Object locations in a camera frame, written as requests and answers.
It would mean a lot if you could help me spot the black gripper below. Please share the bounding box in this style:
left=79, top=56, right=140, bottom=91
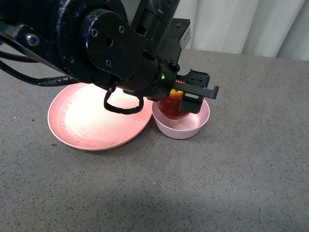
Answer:
left=120, top=58, right=219, bottom=114

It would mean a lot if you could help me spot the red apple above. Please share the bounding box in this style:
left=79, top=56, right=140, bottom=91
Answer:
left=156, top=97, right=189, bottom=120

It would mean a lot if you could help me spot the pink bowl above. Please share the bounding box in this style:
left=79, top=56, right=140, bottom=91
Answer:
left=152, top=100, right=211, bottom=140

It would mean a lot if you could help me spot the pink plate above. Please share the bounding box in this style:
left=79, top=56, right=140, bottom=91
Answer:
left=48, top=83, right=153, bottom=151

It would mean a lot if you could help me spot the white curtain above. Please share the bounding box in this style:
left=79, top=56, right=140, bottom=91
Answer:
left=166, top=0, right=309, bottom=61

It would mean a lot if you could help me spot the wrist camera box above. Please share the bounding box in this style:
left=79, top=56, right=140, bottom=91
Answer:
left=169, top=18, right=191, bottom=49

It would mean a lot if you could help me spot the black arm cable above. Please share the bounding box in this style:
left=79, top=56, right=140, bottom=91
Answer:
left=0, top=36, right=145, bottom=116

